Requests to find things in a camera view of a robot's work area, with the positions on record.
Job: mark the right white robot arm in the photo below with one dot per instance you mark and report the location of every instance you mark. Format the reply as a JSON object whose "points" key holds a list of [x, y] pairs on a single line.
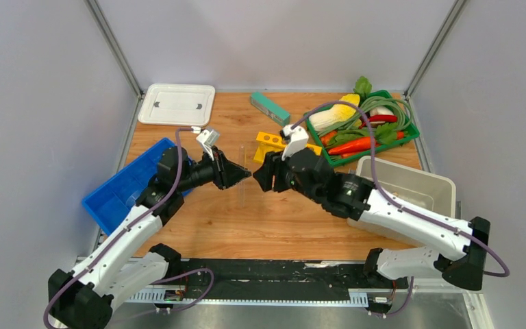
{"points": [[452, 248]]}

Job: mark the blue plastic bin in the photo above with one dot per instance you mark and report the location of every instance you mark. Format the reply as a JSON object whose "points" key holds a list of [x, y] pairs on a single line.
{"points": [[110, 203]]}

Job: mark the green leafy vegetable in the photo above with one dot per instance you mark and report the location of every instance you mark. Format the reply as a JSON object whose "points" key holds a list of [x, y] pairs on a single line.
{"points": [[362, 87]]}

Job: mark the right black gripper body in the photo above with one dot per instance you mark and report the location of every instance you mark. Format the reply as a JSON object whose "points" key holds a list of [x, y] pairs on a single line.
{"points": [[284, 179]]}

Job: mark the beige plastic tub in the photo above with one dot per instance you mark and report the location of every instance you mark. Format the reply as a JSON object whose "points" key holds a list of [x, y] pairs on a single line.
{"points": [[427, 190]]}

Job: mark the teal rectangular box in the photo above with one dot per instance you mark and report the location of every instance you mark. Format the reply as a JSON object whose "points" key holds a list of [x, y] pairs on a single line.
{"points": [[270, 108]]}

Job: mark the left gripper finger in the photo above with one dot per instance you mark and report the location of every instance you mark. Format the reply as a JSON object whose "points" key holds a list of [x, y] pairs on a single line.
{"points": [[232, 170], [231, 183]]}

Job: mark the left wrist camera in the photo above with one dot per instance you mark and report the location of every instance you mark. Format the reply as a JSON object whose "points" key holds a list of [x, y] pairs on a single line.
{"points": [[206, 137]]}

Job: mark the yellow test tube rack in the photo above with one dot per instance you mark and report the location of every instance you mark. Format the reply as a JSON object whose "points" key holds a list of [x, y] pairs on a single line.
{"points": [[268, 143]]}

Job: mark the napa cabbage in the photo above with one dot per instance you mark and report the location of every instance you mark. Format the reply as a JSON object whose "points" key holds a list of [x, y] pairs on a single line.
{"points": [[329, 115]]}

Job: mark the red chili pepper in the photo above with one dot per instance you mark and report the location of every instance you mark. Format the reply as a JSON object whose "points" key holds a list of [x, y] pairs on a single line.
{"points": [[380, 119]]}

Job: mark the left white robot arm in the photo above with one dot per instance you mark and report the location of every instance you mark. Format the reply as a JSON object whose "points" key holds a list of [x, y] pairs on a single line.
{"points": [[88, 294]]}

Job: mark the white tray lid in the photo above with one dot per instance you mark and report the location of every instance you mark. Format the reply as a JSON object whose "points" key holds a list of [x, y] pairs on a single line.
{"points": [[177, 104]]}

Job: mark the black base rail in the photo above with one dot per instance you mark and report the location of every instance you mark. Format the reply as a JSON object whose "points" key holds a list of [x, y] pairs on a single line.
{"points": [[276, 280]]}

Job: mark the green vegetable tray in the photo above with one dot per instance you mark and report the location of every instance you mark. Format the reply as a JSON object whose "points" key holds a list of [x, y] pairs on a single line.
{"points": [[387, 136]]}

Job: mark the green long beans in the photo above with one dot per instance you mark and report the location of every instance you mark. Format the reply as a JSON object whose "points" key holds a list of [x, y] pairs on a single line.
{"points": [[399, 109]]}

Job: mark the orange carrot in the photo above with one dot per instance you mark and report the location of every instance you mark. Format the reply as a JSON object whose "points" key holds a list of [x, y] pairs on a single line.
{"points": [[352, 147]]}

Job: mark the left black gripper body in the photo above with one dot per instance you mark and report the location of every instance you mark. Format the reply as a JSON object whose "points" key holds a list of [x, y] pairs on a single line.
{"points": [[204, 172]]}

